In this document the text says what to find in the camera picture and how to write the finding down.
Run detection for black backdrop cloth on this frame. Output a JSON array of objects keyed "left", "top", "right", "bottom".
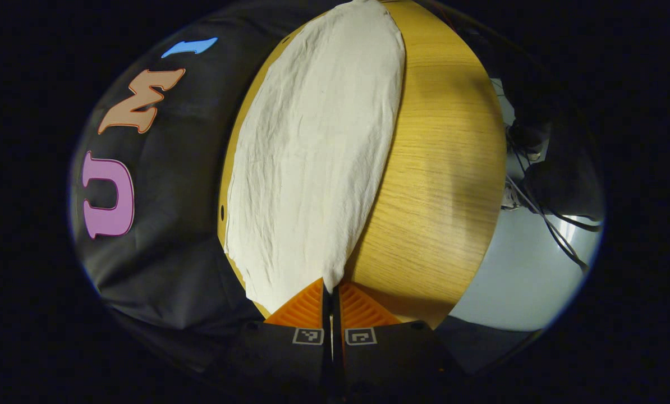
[{"left": 68, "top": 0, "right": 341, "bottom": 371}]

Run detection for black cable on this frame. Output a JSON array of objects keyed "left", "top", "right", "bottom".
[{"left": 503, "top": 79, "right": 602, "bottom": 276}]

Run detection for dark object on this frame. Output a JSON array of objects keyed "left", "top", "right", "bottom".
[{"left": 523, "top": 160, "right": 602, "bottom": 222}]

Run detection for white jeans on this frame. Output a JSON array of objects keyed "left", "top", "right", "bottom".
[{"left": 224, "top": 0, "right": 406, "bottom": 315}]

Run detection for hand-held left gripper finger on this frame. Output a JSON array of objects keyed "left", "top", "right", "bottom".
[
  {"left": 237, "top": 277, "right": 333, "bottom": 391},
  {"left": 333, "top": 279, "right": 466, "bottom": 392}
]

